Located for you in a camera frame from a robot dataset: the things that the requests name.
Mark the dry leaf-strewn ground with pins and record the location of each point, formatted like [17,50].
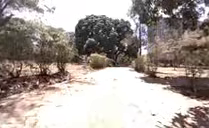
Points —
[15,87]

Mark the dry bare ground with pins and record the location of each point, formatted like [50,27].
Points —
[192,85]

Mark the round dark tree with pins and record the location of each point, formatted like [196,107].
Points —
[102,33]

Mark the group of scrubby trees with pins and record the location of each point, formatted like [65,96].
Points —
[42,46]

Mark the pale green bush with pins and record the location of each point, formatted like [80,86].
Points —
[98,61]

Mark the small dry bush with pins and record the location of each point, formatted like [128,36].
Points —
[142,64]

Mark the brick paved path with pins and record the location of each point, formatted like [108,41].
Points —
[108,100]

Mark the group of tall trees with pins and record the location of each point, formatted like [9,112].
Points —
[178,40]

